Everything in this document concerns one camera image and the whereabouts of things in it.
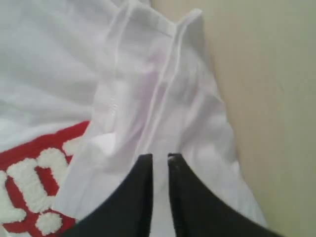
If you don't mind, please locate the white t-shirt red lettering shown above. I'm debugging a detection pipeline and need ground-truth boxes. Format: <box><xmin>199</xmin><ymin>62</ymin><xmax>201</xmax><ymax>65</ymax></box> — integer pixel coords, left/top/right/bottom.
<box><xmin>0</xmin><ymin>0</ymin><xmax>266</xmax><ymax>237</ymax></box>

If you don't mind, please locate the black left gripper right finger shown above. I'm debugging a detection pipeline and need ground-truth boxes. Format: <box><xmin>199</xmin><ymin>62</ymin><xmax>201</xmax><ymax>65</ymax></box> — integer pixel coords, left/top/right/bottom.
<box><xmin>168</xmin><ymin>153</ymin><xmax>276</xmax><ymax>237</ymax></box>

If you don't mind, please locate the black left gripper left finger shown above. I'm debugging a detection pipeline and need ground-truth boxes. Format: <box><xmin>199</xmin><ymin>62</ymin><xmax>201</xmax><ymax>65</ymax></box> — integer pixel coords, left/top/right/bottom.
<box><xmin>59</xmin><ymin>154</ymin><xmax>153</xmax><ymax>237</ymax></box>

